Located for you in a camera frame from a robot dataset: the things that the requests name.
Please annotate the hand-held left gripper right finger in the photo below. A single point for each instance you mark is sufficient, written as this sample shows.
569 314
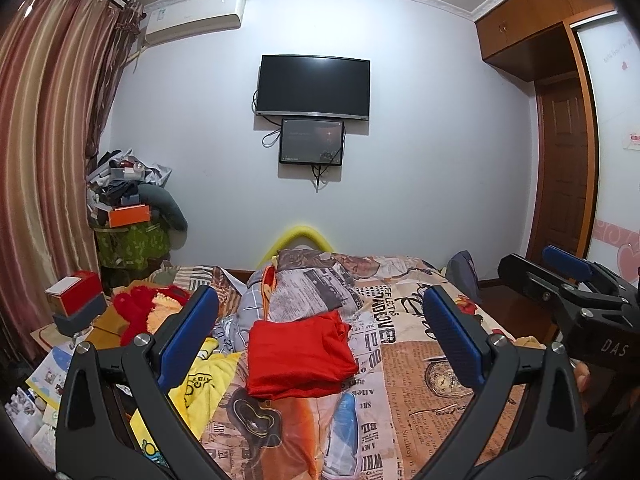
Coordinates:
452 345

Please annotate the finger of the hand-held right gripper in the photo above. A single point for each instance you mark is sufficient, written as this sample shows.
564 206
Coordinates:
567 262
530 277

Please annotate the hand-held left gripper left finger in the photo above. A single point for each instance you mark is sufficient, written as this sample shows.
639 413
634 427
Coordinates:
190 340

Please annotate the red zip jacket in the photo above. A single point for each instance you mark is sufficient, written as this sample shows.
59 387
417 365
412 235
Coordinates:
300 355

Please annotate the person's right hand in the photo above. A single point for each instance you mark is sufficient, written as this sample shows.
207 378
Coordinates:
582 379

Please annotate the yellow printed cloth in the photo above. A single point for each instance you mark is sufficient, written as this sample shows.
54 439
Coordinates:
205 380

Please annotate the newspaper print bed cover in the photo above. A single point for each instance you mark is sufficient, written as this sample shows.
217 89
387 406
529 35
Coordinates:
400 310

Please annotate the tan cloth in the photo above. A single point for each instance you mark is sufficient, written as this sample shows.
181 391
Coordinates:
530 342

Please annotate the grey checked cloth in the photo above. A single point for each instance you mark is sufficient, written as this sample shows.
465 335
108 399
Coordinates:
245 305

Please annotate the red plush toy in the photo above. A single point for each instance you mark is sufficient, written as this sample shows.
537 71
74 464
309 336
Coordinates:
130 310

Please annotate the grey backpack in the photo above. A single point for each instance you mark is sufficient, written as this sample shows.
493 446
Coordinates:
462 272

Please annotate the brown wooden door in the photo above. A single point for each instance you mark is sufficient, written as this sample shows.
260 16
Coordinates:
565 170

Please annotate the grey box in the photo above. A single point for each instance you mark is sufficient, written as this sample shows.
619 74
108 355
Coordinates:
80 320

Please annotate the green patterned bag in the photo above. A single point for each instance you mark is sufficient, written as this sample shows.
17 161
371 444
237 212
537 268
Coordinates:
130 245

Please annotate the red and white box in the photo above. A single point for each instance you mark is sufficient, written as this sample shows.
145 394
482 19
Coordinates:
75 292

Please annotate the dark grey pillow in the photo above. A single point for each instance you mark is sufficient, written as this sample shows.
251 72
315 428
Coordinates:
165 205

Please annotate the pink paper note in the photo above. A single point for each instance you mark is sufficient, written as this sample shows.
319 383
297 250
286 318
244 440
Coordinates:
632 140

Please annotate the orange box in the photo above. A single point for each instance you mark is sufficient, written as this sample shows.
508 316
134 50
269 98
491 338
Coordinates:
129 215

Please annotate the pile of printed papers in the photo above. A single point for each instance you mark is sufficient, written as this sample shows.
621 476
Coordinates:
45 375

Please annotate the pile of assorted clutter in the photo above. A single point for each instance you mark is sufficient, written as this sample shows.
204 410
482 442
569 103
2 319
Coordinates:
120 170

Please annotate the wooden overhead cabinet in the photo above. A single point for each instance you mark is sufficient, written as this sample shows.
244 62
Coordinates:
525 25

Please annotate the striped pink curtain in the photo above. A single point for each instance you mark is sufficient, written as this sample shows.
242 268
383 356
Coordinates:
50 135

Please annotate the white air conditioner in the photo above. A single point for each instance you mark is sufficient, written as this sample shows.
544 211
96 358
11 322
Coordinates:
195 17

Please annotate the small black wall monitor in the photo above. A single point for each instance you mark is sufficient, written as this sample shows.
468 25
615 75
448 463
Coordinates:
310 140

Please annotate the black wall television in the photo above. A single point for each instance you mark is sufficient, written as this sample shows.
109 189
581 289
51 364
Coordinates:
312 85

